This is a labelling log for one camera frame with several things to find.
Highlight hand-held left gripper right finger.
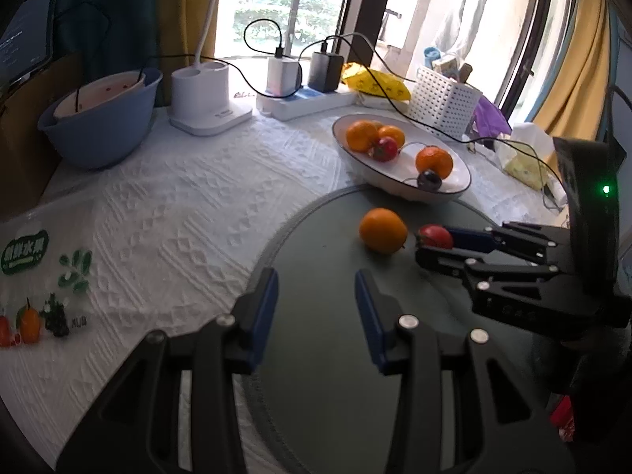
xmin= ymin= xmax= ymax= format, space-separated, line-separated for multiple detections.
xmin=354 ymin=269 xmax=576 ymax=474

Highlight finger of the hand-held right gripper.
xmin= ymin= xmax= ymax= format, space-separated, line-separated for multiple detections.
xmin=416 ymin=245 xmax=578 ymax=329
xmin=447 ymin=222 xmax=571 ymax=265

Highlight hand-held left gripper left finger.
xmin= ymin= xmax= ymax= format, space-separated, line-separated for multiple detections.
xmin=56 ymin=267 xmax=280 ymax=474

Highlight red tomato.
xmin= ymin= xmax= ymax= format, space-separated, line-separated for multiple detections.
xmin=371 ymin=138 xmax=400 ymax=163
xmin=418 ymin=224 xmax=454 ymax=250

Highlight large orange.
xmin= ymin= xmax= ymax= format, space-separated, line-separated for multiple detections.
xmin=359 ymin=207 xmax=408 ymax=254

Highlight white oval plate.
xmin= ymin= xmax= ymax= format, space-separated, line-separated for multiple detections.
xmin=332 ymin=113 xmax=471 ymax=203

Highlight small orange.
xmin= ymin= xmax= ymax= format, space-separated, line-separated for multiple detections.
xmin=378 ymin=125 xmax=406 ymax=148

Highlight yellow-green packet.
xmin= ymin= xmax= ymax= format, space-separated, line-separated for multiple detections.
xmin=504 ymin=153 xmax=551 ymax=192

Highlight round green table mat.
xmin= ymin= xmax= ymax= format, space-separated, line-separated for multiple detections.
xmin=245 ymin=184 xmax=559 ymax=474

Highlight white tissue box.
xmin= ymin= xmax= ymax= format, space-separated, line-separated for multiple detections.
xmin=495 ymin=122 xmax=556 ymax=169

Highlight purple plastic bag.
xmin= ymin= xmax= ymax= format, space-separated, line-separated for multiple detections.
xmin=469 ymin=95 xmax=513 ymax=139

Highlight white textured tablecloth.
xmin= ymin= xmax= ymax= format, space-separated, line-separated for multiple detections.
xmin=0 ymin=103 xmax=568 ymax=474

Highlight white perforated basket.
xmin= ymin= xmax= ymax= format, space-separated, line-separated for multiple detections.
xmin=409 ymin=66 xmax=482 ymax=141

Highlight cream small box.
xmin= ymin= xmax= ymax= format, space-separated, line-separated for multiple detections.
xmin=432 ymin=55 xmax=460 ymax=77

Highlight yellow curtain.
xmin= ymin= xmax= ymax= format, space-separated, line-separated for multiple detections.
xmin=158 ymin=0 xmax=223 ymax=67
xmin=533 ymin=0 xmax=610 ymax=144

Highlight yellow plastic bag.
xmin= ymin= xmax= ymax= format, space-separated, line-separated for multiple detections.
xmin=342 ymin=62 xmax=412 ymax=101

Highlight white power strip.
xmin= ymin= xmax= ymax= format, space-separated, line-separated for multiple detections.
xmin=256 ymin=85 xmax=357 ymax=122

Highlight clear fruit-print plastic bag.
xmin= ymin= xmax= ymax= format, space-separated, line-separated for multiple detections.
xmin=0 ymin=205 xmax=97 ymax=349

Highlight black charger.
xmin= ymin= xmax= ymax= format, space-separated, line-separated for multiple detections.
xmin=308 ymin=52 xmax=345 ymax=94

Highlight hanging pale clothes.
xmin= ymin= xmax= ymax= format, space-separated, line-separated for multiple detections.
xmin=434 ymin=0 xmax=495 ymax=60

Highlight white lamp base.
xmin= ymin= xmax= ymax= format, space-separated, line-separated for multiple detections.
xmin=169 ymin=0 xmax=254 ymax=137

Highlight blue bowl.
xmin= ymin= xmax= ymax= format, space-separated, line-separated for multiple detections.
xmin=38 ymin=66 xmax=164 ymax=169

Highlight white charger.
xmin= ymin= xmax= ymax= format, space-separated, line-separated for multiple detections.
xmin=267 ymin=56 xmax=302 ymax=97

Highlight pink bowl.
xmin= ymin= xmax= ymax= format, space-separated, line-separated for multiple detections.
xmin=52 ymin=71 xmax=148 ymax=119

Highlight brown cardboard box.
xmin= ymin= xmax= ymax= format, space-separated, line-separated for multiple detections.
xmin=0 ymin=52 xmax=85 ymax=223

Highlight dark green curtain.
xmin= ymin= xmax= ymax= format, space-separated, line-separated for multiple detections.
xmin=44 ymin=0 xmax=171 ymax=109

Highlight dark monitor screen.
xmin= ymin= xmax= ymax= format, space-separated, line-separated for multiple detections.
xmin=0 ymin=0 xmax=56 ymax=94

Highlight long black cable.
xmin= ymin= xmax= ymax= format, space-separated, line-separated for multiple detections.
xmin=297 ymin=33 xmax=568 ymax=208

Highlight dark window frame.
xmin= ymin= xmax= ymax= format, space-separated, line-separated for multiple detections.
xmin=340 ymin=0 xmax=398 ymax=67

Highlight black charger cable loop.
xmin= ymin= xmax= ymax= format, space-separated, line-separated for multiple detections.
xmin=243 ymin=20 xmax=286 ymax=59

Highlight thin black cable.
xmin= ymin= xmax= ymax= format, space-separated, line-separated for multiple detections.
xmin=52 ymin=2 xmax=112 ymax=112

